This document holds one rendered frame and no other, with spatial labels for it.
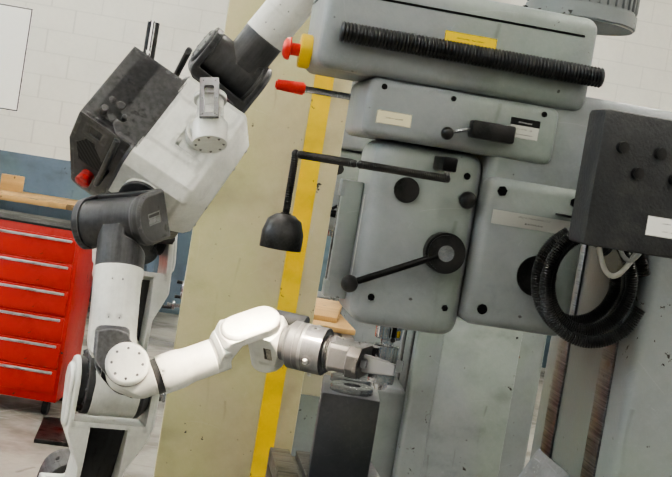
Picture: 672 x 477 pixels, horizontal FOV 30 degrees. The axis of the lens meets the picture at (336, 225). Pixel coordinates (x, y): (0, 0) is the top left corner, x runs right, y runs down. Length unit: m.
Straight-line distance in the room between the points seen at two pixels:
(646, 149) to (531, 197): 0.28
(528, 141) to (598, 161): 0.25
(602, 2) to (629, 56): 9.73
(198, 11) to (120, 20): 0.68
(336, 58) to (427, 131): 0.20
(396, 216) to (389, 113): 0.18
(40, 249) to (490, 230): 4.77
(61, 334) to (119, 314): 4.47
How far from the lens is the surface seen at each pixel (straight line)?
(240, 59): 2.57
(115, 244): 2.32
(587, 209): 1.94
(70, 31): 11.27
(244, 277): 3.95
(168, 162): 2.41
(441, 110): 2.13
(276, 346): 2.30
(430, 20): 2.12
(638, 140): 1.96
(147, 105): 2.46
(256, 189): 3.94
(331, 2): 2.11
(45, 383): 6.82
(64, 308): 6.74
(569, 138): 2.20
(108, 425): 2.81
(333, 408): 2.57
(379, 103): 2.11
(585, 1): 2.24
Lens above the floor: 1.58
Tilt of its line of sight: 3 degrees down
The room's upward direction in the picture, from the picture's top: 9 degrees clockwise
